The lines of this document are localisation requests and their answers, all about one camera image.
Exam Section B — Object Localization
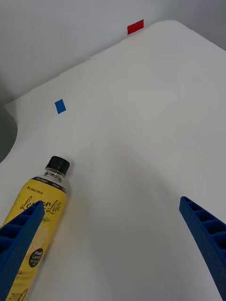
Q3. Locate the grey plastic waste bin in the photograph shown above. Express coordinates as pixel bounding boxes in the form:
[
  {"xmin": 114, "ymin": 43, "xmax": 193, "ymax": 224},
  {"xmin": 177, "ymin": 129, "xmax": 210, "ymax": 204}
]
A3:
[{"xmin": 0, "ymin": 103, "xmax": 18, "ymax": 163}]

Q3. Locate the yellow label plastic bottle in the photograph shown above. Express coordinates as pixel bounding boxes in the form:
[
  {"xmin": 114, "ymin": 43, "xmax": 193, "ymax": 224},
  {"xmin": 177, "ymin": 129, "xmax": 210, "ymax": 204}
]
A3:
[{"xmin": 0, "ymin": 156, "xmax": 71, "ymax": 301}]

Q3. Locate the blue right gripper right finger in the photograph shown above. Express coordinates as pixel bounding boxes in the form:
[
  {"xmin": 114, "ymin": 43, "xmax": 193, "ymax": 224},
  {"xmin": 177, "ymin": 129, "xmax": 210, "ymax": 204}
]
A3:
[{"xmin": 179, "ymin": 196, "xmax": 226, "ymax": 301}]

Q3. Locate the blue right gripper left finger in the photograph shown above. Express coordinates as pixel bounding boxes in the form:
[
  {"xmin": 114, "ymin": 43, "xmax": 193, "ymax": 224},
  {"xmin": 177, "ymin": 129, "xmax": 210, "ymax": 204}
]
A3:
[{"xmin": 0, "ymin": 201, "xmax": 46, "ymax": 301}]

